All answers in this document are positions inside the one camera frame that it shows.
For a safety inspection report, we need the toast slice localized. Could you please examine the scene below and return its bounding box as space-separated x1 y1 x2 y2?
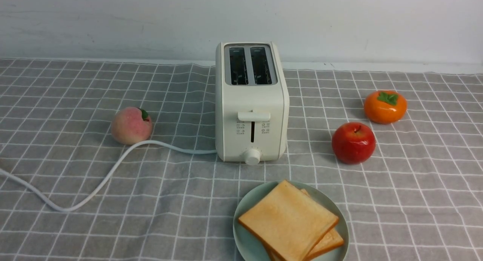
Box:
264 188 345 261
237 180 340 261

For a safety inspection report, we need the white toaster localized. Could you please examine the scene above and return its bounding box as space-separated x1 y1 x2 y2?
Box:
215 42 290 165

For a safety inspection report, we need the pink peach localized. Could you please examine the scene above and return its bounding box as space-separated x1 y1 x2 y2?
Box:
111 107 153 145

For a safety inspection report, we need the red apple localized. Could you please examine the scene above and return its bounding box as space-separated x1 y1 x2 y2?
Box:
331 122 376 165

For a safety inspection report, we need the light green plate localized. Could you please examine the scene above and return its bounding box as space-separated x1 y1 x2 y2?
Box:
233 181 349 261

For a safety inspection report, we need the orange persimmon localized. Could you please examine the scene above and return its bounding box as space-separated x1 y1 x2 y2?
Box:
364 90 408 124

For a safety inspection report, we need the grey checked tablecloth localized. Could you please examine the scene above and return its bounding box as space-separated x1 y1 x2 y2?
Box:
0 58 482 261

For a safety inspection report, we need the white power cable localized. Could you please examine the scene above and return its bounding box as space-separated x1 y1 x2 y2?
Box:
0 140 218 212

